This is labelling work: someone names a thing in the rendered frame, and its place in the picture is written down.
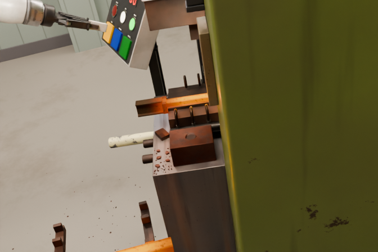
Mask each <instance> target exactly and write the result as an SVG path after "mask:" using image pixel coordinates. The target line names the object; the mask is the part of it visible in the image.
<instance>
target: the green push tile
mask: <svg viewBox="0 0 378 252"><path fill-rule="evenodd" d="M131 44H132V41H131V40H130V39H129V38H127V37H126V36H123V40H122V43H121V46H120V50H119V54H120V55H121V56H122V57H123V58H124V59H125V60H127V58H128V55H129V51H130V48H131Z"/></svg>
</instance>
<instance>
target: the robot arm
mask: <svg viewBox="0 0 378 252"><path fill-rule="evenodd" d="M0 22H2V23H8V24H24V25H31V26H36V27H38V26H39V25H41V26H47V27H51V26H52V25H53V23H58V24H59V25H64V26H65V27H68V28H78V29H86V30H87V31H89V29H92V30H97V31H101V32H106V30H107V26H108V25H107V24H105V23H102V22H97V21H92V20H89V18H87V19H85V18H84V17H79V16H75V15H71V14H68V13H64V12H61V11H58V12H56V9H55V7H54V6H53V5H50V4H43V2H42V1H40V0H0Z"/></svg>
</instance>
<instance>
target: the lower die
mask: <svg viewBox="0 0 378 252"><path fill-rule="evenodd" d="M203 93H207V90H206V83H202V84H201V86H199V85H198V84H195V85H188V86H187V88H185V86H184V87H177V88H169V89H168V99H169V98H177V97H184V96H191V95H198V94H203ZM205 104H207V105H208V110H209V118H210V122H216V121H219V116H218V108H217V105H215V106H209V101H203V102H195V103H188V104H184V105H177V106H169V107H168V120H169V126H170V128H175V127H176V120H175V116H174V109H177V112H178V113H177V116H178V122H179V125H180V127H182V126H187V125H192V124H191V123H192V121H191V115H190V106H192V109H193V118H194V122H195V124H201V123H207V117H206V110H205ZM212 133H213V134H220V133H221V132H220V131H219V132H212Z"/></svg>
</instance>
